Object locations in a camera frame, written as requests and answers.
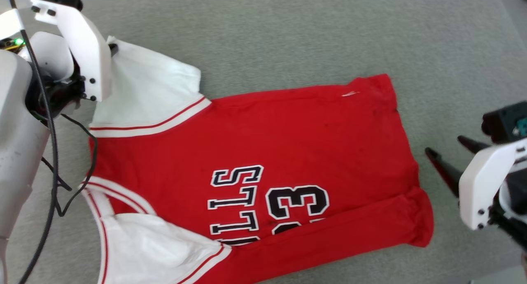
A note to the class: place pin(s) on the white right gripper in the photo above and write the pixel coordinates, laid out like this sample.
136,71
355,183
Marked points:
481,185

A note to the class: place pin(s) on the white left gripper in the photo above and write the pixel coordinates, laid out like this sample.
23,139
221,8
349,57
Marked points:
88,49

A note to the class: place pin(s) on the red and white basketball jersey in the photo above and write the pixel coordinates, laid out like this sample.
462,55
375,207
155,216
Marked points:
263,152

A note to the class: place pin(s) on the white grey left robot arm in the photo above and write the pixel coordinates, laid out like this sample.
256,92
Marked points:
16,131

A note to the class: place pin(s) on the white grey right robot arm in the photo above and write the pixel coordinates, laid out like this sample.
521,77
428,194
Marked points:
514,197

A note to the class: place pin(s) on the grey fabric sofa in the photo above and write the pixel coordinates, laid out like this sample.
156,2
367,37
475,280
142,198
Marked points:
288,29

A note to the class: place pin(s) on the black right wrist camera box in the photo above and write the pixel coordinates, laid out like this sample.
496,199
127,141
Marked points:
504,121

